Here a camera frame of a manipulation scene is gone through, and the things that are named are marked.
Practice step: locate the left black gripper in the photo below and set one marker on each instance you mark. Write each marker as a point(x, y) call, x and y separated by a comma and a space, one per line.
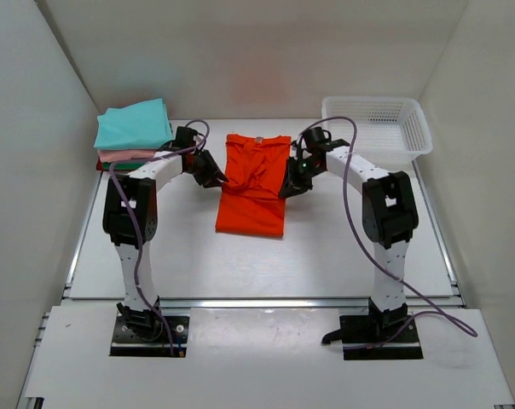
point(207, 180)

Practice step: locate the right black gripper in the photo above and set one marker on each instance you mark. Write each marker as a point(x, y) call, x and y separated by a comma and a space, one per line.
point(292, 184)

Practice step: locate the orange t shirt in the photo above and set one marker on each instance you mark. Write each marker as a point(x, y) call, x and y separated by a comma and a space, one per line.
point(250, 202)

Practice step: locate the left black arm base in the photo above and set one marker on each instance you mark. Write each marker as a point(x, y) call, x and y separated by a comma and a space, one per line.
point(144, 334)

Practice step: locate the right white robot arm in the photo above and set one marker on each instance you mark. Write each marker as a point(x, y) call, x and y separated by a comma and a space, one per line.
point(389, 214)

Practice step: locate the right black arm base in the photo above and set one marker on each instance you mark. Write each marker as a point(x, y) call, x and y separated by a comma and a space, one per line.
point(379, 335)

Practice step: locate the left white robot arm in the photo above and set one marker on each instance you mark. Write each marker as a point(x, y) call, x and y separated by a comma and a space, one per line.
point(130, 216)

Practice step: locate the folded cyan t shirt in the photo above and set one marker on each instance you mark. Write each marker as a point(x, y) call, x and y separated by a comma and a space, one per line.
point(143, 125)

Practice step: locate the folded green t shirt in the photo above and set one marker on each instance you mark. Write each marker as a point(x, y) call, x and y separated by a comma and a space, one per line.
point(125, 165)

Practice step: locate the folded pink t shirt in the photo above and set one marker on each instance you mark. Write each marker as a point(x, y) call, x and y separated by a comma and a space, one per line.
point(109, 156)

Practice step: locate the folded red t shirt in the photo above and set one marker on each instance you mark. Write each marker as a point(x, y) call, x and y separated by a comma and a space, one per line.
point(99, 165)

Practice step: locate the white plastic basket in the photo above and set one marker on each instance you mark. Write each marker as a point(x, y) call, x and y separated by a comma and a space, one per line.
point(391, 131)

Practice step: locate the aluminium rail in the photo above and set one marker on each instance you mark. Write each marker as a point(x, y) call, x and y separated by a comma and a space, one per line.
point(275, 302)

